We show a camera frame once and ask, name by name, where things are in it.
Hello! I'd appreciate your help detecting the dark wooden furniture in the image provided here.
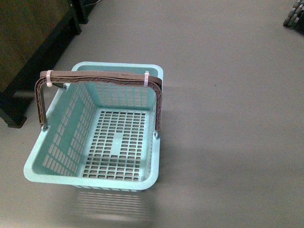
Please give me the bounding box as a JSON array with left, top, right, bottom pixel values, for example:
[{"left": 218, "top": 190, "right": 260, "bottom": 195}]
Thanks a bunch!
[{"left": 0, "top": 0, "right": 96, "bottom": 128}]

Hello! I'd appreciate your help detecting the white zip tie left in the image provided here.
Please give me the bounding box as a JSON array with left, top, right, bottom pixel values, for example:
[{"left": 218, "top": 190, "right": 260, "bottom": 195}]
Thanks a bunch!
[{"left": 46, "top": 70, "right": 53, "bottom": 87}]

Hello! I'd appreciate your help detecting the dark object top right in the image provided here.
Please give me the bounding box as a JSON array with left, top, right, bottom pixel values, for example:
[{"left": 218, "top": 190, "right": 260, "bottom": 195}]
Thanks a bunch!
[{"left": 283, "top": 0, "right": 304, "bottom": 28}]

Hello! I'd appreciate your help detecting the light blue plastic basket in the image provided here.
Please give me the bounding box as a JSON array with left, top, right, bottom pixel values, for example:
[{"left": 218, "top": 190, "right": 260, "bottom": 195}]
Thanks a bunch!
[{"left": 23, "top": 62, "right": 163, "bottom": 191}]

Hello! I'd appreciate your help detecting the brown basket handle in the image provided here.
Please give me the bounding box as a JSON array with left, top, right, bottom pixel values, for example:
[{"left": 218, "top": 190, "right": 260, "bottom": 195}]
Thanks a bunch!
[{"left": 35, "top": 70, "right": 162, "bottom": 138}]

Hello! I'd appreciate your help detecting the white zip tie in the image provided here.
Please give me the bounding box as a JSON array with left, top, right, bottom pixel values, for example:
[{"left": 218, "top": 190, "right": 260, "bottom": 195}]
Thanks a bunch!
[
  {"left": 143, "top": 71, "right": 150, "bottom": 88},
  {"left": 46, "top": 70, "right": 53, "bottom": 87}
]

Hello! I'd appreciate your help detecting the white zip tie right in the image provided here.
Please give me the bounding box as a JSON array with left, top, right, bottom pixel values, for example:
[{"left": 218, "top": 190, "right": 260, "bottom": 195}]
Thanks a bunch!
[{"left": 143, "top": 71, "right": 150, "bottom": 88}]

